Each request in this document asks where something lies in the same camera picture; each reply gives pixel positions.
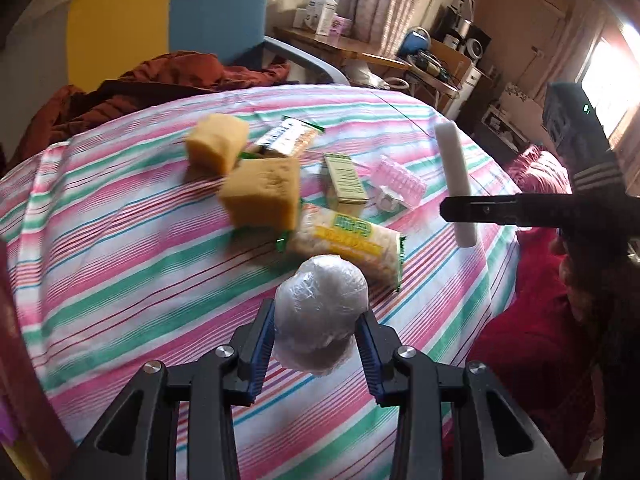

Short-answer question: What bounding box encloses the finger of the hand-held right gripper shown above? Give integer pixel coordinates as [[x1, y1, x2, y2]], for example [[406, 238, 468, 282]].
[[440, 192, 561, 228]]

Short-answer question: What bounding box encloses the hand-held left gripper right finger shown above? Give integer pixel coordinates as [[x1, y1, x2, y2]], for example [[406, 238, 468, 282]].
[[354, 310, 571, 480]]

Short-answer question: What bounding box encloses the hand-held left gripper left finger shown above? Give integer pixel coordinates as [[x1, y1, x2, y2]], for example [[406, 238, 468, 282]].
[[75, 297, 277, 480]]

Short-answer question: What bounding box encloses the white candle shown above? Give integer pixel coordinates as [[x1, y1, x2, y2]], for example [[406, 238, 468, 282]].
[[434, 121, 477, 248]]

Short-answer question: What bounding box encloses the plastic-wrapped white ball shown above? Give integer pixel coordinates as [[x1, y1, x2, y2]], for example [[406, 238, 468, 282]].
[[274, 254, 370, 373]]

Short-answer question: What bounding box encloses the yellow sponge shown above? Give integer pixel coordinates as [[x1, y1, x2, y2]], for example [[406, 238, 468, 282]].
[[186, 113, 249, 177], [220, 156, 302, 231]]

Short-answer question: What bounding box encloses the silver snack packet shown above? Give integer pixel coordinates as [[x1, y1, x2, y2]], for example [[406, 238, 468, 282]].
[[250, 116, 326, 158]]

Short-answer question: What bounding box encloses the pink blister pack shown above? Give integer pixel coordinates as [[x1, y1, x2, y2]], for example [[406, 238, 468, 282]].
[[369, 155, 428, 211]]

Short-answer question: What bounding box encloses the white cabinet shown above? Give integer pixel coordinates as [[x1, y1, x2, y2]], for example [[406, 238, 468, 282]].
[[442, 67, 483, 121]]

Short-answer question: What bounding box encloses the bright window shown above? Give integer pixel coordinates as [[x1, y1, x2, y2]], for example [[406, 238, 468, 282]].
[[585, 25, 640, 136]]

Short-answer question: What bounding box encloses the wooden side table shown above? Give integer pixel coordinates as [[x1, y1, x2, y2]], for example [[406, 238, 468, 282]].
[[410, 55, 461, 111]]

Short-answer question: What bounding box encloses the green cardboard box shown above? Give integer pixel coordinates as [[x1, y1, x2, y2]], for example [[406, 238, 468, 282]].
[[322, 152, 370, 217]]

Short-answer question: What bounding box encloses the pink green striped tablecloth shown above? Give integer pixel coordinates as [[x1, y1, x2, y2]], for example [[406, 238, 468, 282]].
[[0, 84, 521, 480]]

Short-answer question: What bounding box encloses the silver mini stereo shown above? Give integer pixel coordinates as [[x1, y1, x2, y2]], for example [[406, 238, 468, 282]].
[[445, 7, 493, 61]]

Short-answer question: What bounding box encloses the white plastic bag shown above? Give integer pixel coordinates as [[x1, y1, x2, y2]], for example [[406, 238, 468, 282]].
[[350, 60, 396, 88]]

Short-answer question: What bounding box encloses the blue round container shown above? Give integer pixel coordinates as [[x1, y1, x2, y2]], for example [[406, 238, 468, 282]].
[[397, 27, 431, 58]]

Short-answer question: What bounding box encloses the beige door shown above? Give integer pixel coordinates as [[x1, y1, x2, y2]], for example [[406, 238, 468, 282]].
[[475, 0, 596, 106]]

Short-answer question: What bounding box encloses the wooden desk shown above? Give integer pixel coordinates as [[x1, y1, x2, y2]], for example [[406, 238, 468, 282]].
[[272, 25, 413, 73]]

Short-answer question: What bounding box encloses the pink patterned curtain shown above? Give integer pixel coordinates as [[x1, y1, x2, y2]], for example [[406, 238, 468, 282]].
[[352, 0, 446, 46]]

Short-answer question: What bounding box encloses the white carton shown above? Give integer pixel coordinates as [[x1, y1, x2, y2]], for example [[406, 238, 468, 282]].
[[312, 0, 341, 36]]

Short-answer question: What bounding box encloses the rust-brown quilted blanket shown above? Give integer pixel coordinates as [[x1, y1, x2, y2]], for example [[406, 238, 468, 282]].
[[7, 50, 293, 171]]

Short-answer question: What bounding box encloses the grey yellow blue chair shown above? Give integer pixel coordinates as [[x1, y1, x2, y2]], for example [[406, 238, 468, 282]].
[[65, 0, 351, 93]]

